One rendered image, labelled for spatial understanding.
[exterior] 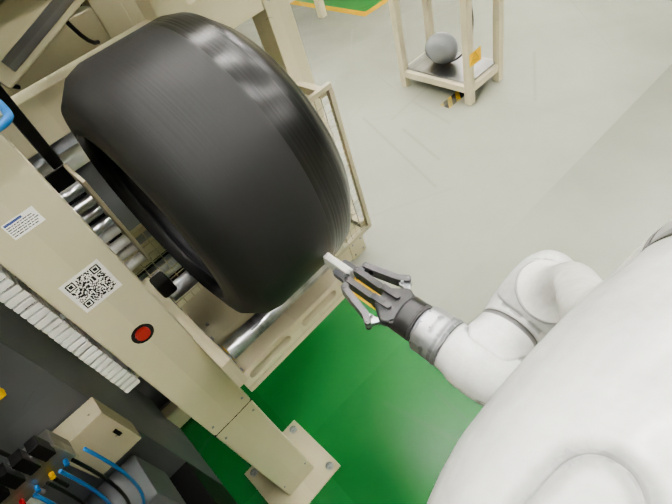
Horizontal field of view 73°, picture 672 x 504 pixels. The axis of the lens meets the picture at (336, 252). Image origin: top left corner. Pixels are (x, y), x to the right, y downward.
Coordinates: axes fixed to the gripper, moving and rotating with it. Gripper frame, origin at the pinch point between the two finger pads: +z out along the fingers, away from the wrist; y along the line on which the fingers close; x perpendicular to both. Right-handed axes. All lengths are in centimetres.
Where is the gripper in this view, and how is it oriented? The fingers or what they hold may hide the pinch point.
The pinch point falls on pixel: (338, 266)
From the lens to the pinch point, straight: 90.1
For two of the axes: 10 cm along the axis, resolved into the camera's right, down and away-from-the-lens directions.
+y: -6.8, 6.5, -3.4
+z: -7.2, -4.9, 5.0
